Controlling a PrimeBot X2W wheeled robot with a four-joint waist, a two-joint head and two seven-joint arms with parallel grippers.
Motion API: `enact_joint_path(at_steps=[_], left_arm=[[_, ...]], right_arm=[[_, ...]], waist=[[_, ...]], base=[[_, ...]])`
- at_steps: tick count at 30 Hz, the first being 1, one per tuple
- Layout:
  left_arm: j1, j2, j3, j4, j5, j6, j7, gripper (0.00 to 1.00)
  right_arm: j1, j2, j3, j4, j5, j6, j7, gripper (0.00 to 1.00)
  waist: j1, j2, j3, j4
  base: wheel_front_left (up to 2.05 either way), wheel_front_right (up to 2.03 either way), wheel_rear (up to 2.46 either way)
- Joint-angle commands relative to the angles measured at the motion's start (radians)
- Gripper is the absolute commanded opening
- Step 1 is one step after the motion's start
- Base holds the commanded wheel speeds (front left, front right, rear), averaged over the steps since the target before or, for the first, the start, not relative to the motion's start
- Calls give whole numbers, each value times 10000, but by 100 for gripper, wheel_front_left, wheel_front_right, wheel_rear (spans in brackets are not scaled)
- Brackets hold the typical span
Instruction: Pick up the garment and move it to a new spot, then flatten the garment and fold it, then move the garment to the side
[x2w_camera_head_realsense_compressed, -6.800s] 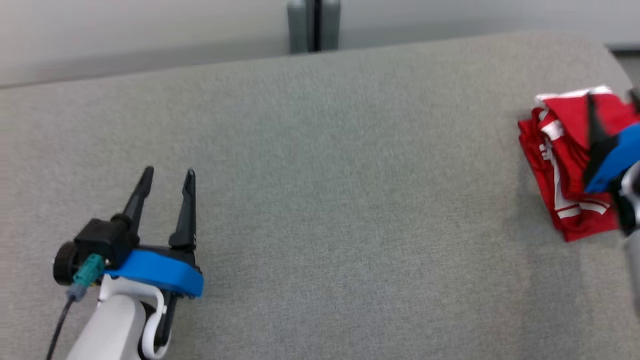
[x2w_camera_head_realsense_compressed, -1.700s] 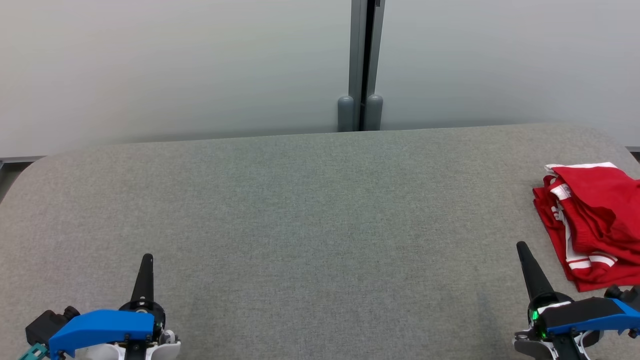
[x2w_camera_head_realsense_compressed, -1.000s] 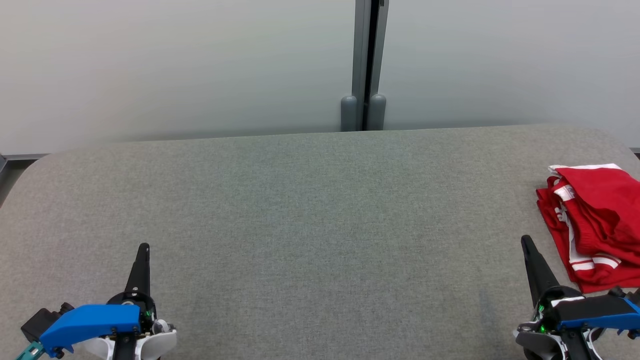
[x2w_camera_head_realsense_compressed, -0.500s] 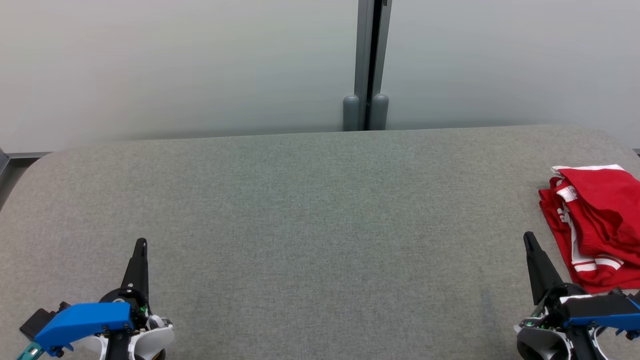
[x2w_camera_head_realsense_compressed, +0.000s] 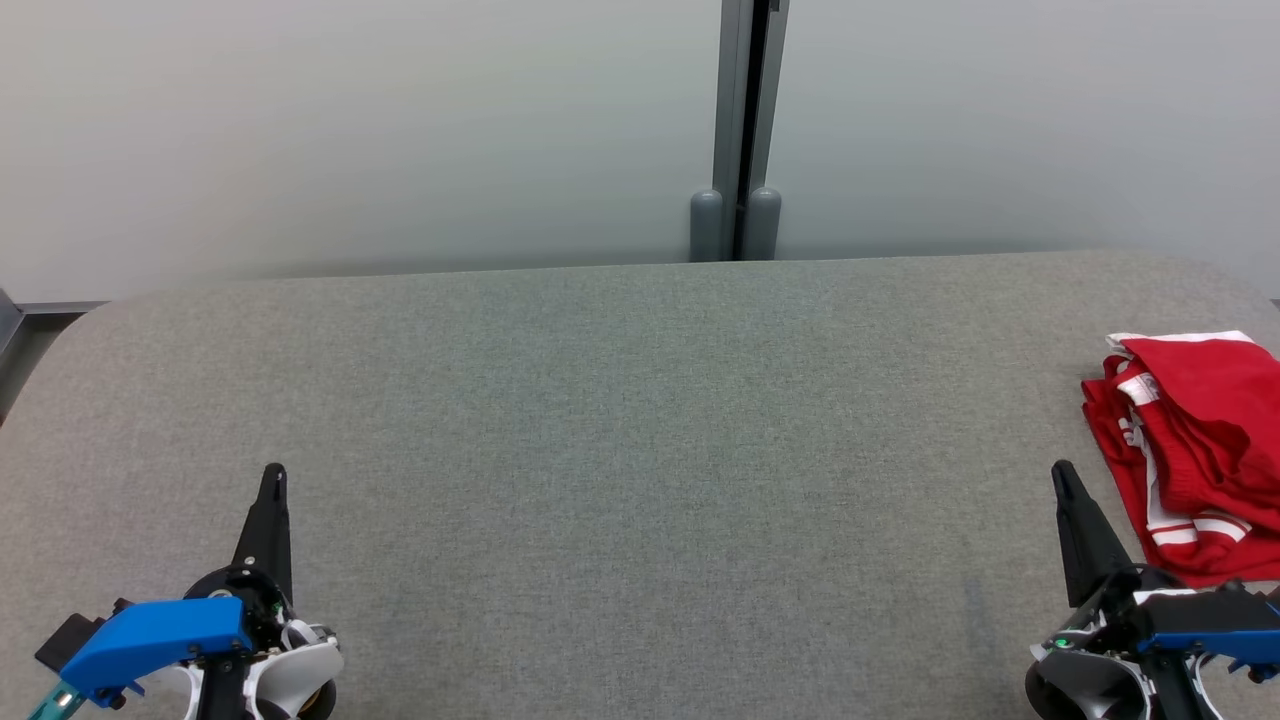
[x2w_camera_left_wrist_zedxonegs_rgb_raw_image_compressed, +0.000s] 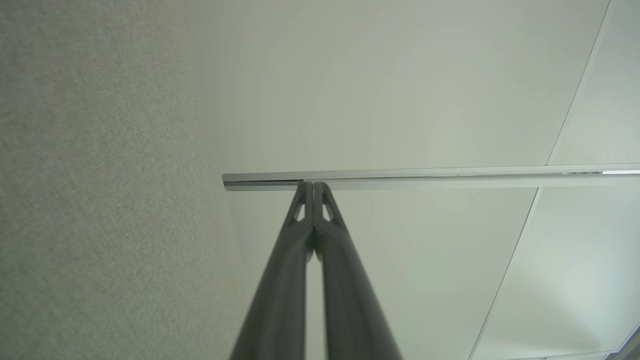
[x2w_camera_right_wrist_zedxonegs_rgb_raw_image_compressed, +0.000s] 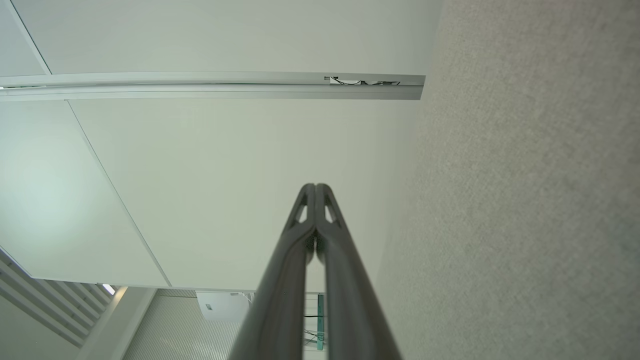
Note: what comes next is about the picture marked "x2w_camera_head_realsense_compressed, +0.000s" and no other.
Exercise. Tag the grey cylindrical post foot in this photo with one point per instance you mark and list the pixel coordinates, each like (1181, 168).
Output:
(763, 225)
(706, 225)

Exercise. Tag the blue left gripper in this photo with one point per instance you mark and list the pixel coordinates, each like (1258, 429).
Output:
(160, 630)

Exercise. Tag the teal left camera connector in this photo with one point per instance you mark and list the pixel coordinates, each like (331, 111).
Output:
(55, 705)

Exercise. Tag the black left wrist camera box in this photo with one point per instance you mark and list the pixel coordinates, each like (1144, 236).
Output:
(70, 640)

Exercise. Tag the red and white basketball jersey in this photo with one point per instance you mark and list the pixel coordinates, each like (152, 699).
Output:
(1120, 440)

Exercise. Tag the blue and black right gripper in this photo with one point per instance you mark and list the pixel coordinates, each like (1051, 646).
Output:
(1210, 625)

